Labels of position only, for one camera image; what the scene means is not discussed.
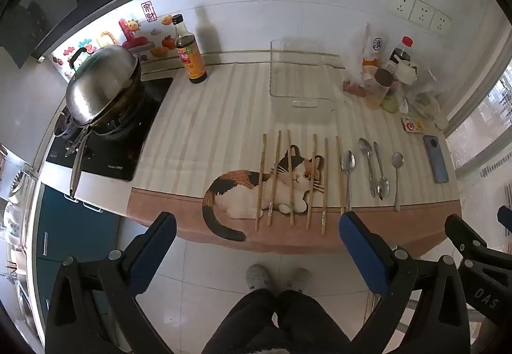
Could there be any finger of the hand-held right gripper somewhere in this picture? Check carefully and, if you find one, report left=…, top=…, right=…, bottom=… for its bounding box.
left=445, top=214, right=512, bottom=323
left=497, top=206, right=512, bottom=237

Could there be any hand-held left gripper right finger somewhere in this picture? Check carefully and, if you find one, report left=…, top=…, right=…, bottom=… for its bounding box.
left=339, top=211, right=472, bottom=354

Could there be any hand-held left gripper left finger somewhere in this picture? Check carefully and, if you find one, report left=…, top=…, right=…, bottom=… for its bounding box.
left=45, top=211, right=177, bottom=354

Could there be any stainless steel spoon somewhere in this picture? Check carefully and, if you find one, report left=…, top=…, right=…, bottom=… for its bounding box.
left=373, top=141, right=390, bottom=201
left=341, top=150, right=356, bottom=212
left=358, top=138, right=378, bottom=198
left=391, top=152, right=404, bottom=212

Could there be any wooden chopstick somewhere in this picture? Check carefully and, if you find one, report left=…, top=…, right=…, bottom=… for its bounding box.
left=286, top=129, right=296, bottom=227
left=306, top=133, right=318, bottom=230
left=267, top=130, right=282, bottom=227
left=255, top=133, right=267, bottom=232

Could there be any clear rectangular container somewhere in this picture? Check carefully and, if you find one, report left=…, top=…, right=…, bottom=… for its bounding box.
left=269, top=37, right=335, bottom=123

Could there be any grey slipper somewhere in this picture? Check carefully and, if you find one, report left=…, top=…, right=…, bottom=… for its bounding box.
left=285, top=268, right=312, bottom=293
left=245, top=264, right=271, bottom=291

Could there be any blue smartphone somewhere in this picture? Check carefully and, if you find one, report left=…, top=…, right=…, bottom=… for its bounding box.
left=423, top=134, right=450, bottom=184

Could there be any blue kitchen cabinet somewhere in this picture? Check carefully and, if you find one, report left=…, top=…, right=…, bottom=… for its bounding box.
left=34, top=182, right=121, bottom=272

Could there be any window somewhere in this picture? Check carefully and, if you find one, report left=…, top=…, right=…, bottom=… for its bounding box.
left=443, top=24, right=512, bottom=219

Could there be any black gas stove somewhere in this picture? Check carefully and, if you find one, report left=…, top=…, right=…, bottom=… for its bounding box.
left=45, top=76, right=175, bottom=182

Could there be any white and orange packet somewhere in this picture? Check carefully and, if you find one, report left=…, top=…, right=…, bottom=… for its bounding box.
left=401, top=117, right=425, bottom=134

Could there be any crumpled plastic bag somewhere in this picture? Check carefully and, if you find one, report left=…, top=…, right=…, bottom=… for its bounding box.
left=403, top=69, right=449, bottom=131

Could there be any greenish glass jar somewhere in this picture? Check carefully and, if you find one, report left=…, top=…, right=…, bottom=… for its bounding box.
left=382, top=92, right=401, bottom=114

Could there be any metal dish rack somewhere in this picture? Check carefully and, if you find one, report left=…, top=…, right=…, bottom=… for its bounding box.
left=0, top=144, right=41, bottom=299

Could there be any cat printed striped tablecloth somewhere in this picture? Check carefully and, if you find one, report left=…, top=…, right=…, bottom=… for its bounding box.
left=126, top=57, right=463, bottom=256

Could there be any white cup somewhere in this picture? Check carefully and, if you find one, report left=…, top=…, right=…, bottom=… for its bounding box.
left=395, top=60, right=419, bottom=85

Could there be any stainless steel wok lid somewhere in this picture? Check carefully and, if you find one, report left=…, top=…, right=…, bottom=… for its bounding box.
left=65, top=44, right=141, bottom=128

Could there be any red capped dark bottle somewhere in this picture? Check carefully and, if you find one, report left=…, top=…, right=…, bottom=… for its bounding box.
left=389, top=36, right=415, bottom=67

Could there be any orange lidded jar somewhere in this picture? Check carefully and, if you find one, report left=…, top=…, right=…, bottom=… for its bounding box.
left=362, top=57, right=379, bottom=83

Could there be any dark soy sauce bottle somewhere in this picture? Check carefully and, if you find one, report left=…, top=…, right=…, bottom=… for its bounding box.
left=171, top=14, right=208, bottom=84

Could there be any clear plastic bag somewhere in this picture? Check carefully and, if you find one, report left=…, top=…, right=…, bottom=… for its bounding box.
left=343, top=22, right=387, bottom=91

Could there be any black wok with metal handle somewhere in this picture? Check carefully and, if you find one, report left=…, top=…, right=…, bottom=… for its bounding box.
left=54, top=70, right=149, bottom=199

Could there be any white wall socket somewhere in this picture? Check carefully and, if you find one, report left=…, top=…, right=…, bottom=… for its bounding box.
left=429, top=10, right=453, bottom=35
left=390, top=0, right=415, bottom=21
left=409, top=0, right=435, bottom=29

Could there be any colourful cartoon wall sticker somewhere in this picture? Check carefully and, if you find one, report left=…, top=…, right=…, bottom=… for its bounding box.
left=50, top=1, right=188, bottom=78

